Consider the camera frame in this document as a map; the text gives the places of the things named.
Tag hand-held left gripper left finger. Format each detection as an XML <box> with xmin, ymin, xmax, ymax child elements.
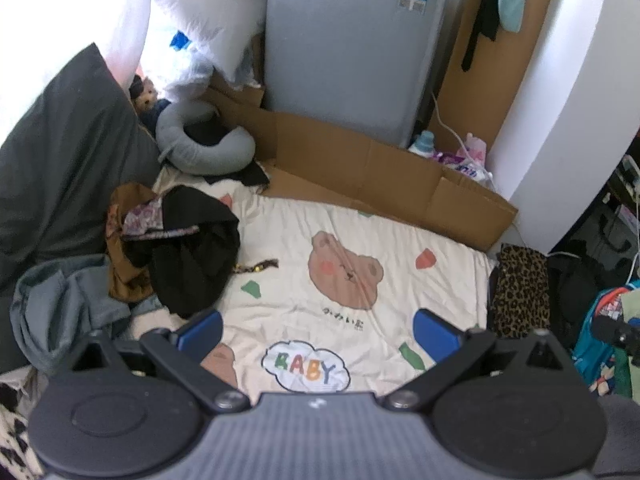
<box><xmin>52</xmin><ymin>309</ymin><xmax>251</xmax><ymax>413</ymax></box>

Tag black hanging garment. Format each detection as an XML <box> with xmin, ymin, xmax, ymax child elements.
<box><xmin>460</xmin><ymin>0</ymin><xmax>511</xmax><ymax>73</ymax></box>

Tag white pillow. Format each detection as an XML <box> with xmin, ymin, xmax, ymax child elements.
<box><xmin>150</xmin><ymin>0</ymin><xmax>271</xmax><ymax>83</ymax></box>

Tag grey bag with black handles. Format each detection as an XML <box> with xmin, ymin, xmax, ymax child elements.
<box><xmin>575</xmin><ymin>205</ymin><xmax>640</xmax><ymax>281</ymax></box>

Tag white power cable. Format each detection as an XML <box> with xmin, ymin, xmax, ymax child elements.
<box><xmin>431</xmin><ymin>91</ymin><xmax>496</xmax><ymax>191</ymax></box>

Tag grey-blue garment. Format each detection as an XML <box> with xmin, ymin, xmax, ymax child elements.
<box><xmin>10</xmin><ymin>255</ymin><xmax>166</xmax><ymax>376</ymax></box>

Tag bubble wrap roll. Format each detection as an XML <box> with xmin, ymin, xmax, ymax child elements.
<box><xmin>262</xmin><ymin>0</ymin><xmax>453</xmax><ymax>148</ymax></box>

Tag dark grey pillow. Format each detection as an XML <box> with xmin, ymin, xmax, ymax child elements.
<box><xmin>0</xmin><ymin>42</ymin><xmax>163</xmax><ymax>301</ymax></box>

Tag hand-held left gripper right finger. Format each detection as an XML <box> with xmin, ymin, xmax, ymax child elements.
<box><xmin>382</xmin><ymin>309</ymin><xmax>576</xmax><ymax>413</ymax></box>

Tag cream bear-print blanket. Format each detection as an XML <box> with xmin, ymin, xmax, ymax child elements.
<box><xmin>120</xmin><ymin>162</ymin><xmax>501</xmax><ymax>396</ymax></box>

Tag leopard print garment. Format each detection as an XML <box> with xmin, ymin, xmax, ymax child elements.
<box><xmin>490</xmin><ymin>244</ymin><xmax>551</xmax><ymax>338</ymax></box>

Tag low folded cardboard sheet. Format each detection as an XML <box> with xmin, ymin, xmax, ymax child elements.
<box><xmin>205</xmin><ymin>77</ymin><xmax>518</xmax><ymax>253</ymax></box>

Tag white plastic bag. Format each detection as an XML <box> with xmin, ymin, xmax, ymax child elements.
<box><xmin>150</xmin><ymin>30</ymin><xmax>221</xmax><ymax>103</ymax></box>

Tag white curtain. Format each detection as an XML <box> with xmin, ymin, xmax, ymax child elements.
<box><xmin>107</xmin><ymin>0</ymin><xmax>166</xmax><ymax>81</ymax></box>

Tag brown garment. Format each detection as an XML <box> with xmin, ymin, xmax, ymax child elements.
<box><xmin>106</xmin><ymin>182</ymin><xmax>161</xmax><ymax>303</ymax></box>

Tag black clothing pile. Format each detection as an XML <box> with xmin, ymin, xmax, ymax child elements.
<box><xmin>545</xmin><ymin>252</ymin><xmax>621</xmax><ymax>351</ymax></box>

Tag tall cardboard panel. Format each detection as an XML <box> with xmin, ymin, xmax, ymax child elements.
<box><xmin>437</xmin><ymin>0</ymin><xmax>561</xmax><ymax>151</ymax></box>

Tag black and white patterned cloth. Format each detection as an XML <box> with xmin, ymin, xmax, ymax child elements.
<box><xmin>0</xmin><ymin>370</ymin><xmax>46</xmax><ymax>480</ymax></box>

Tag grey neck pillow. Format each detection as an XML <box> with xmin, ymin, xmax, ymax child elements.
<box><xmin>156</xmin><ymin>101</ymin><xmax>257</xmax><ymax>176</ymax></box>

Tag purple and white refill bag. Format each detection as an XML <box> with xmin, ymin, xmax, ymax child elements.
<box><xmin>432</xmin><ymin>150</ymin><xmax>493</xmax><ymax>183</ymax></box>

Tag plush doll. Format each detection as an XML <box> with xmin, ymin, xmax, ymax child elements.
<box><xmin>129</xmin><ymin>74</ymin><xmax>173</xmax><ymax>128</ymax></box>

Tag teal printed bag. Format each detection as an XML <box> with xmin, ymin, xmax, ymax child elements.
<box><xmin>570</xmin><ymin>285</ymin><xmax>640</xmax><ymax>396</ymax></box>

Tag person's grey clothing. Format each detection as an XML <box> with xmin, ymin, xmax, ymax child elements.
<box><xmin>595</xmin><ymin>392</ymin><xmax>640</xmax><ymax>480</ymax></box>

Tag black pants with patterned stripes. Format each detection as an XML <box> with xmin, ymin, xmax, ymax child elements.
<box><xmin>120</xmin><ymin>185</ymin><xmax>281</xmax><ymax>321</ymax></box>

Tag pink refill pack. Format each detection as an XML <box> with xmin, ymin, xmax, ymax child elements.
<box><xmin>465</xmin><ymin>132</ymin><xmax>488</xmax><ymax>161</ymax></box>

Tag white detergent bottle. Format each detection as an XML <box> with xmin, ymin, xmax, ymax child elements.
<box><xmin>407</xmin><ymin>130</ymin><xmax>437</xmax><ymax>157</ymax></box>

